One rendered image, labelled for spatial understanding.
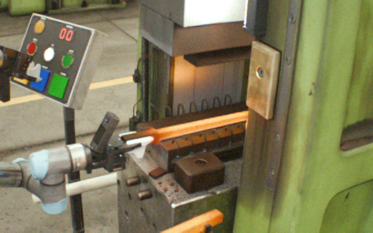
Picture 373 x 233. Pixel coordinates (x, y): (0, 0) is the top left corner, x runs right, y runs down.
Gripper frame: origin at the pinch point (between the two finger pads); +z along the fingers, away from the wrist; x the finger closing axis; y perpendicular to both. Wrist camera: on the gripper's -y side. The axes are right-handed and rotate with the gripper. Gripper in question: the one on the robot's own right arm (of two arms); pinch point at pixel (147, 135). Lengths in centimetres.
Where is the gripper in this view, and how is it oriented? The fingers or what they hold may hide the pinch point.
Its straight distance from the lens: 158.1
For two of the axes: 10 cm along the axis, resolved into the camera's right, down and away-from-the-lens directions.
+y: -0.6, 8.9, 4.5
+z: 8.7, -1.8, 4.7
